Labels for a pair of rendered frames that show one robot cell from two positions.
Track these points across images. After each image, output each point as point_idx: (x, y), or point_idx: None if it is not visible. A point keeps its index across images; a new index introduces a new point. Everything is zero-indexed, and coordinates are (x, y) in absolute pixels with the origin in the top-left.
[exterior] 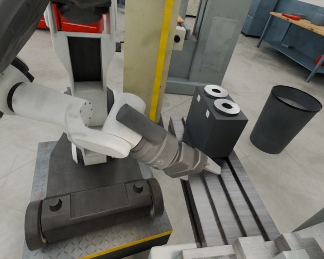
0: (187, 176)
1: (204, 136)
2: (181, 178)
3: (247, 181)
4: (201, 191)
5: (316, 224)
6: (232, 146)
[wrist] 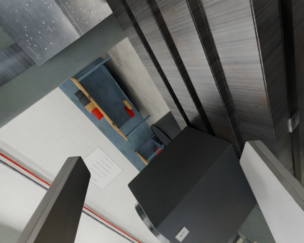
0: (241, 155)
1: (205, 187)
2: (274, 170)
3: (158, 84)
4: (232, 73)
5: (95, 25)
6: (170, 143)
